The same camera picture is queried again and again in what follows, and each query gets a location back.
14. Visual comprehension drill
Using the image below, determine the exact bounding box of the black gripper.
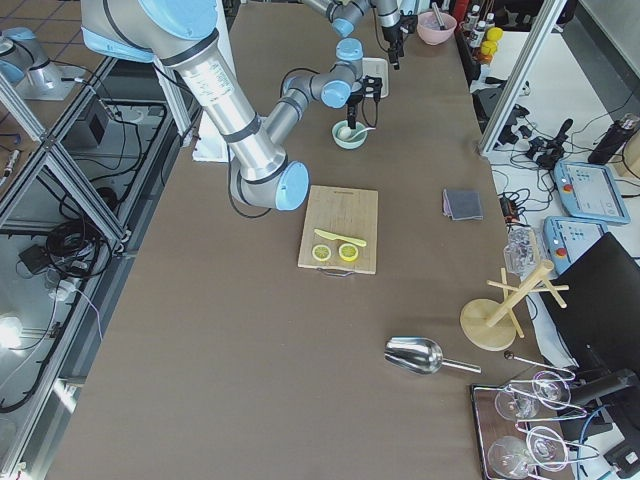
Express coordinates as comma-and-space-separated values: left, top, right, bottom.
382, 23, 404, 70
346, 93, 363, 130

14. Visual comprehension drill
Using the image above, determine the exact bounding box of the white ceramic spoon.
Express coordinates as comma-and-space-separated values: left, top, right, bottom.
346, 127, 377, 142

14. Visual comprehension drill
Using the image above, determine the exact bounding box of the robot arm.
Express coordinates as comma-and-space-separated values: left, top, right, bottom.
81, 1, 369, 211
301, 0, 404, 70

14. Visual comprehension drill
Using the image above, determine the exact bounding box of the pale green bowl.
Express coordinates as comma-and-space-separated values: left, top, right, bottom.
331, 120, 369, 150

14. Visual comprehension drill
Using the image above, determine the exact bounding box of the pink bowl with cubes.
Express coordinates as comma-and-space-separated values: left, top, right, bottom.
417, 11, 458, 45

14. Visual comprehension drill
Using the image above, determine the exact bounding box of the metal tube in bowl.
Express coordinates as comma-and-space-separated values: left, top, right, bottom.
431, 2, 447, 31

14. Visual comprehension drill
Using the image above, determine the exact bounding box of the white rectangular tray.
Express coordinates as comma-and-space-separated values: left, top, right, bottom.
362, 57, 389, 98

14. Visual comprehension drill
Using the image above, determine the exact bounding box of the bamboo cutting board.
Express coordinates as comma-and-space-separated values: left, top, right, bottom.
298, 185, 378, 275

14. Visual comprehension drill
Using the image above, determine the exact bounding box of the yellow plastic knife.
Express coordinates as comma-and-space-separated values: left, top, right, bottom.
314, 228, 367, 248

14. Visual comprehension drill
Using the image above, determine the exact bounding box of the grey folded cloth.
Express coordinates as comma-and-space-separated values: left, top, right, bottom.
442, 188, 484, 221

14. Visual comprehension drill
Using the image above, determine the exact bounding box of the blue teach pendant far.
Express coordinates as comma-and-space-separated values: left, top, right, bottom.
553, 160, 631, 225

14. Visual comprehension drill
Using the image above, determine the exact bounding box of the blue teach pendant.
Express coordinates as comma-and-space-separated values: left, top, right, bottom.
553, 160, 631, 225
543, 216, 608, 275

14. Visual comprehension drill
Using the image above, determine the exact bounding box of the black water bottle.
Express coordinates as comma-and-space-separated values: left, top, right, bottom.
587, 113, 639, 165

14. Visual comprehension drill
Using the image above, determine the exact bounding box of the silver metal scoop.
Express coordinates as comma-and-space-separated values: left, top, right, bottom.
384, 336, 482, 375

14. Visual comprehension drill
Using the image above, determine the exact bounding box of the blue teach pendant near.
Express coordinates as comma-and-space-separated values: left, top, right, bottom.
543, 216, 608, 275

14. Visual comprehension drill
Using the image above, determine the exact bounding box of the wooden mug tree stand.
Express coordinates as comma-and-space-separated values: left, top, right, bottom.
460, 260, 570, 351

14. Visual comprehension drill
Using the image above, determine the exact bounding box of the black monitor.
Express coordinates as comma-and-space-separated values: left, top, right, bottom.
541, 233, 639, 372

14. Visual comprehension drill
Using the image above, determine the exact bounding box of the wine glass rack tray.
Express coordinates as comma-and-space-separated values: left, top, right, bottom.
470, 370, 599, 479

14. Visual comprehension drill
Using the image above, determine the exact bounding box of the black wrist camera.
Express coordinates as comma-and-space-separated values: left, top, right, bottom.
362, 76, 384, 102

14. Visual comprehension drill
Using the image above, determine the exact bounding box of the lemon half near handle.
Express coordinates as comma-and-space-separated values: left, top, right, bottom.
338, 243, 360, 262

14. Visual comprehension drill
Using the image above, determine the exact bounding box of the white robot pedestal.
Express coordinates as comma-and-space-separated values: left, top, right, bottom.
155, 1, 240, 165

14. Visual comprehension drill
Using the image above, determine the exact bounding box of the aluminium frame post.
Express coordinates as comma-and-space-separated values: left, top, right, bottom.
478, 0, 567, 157

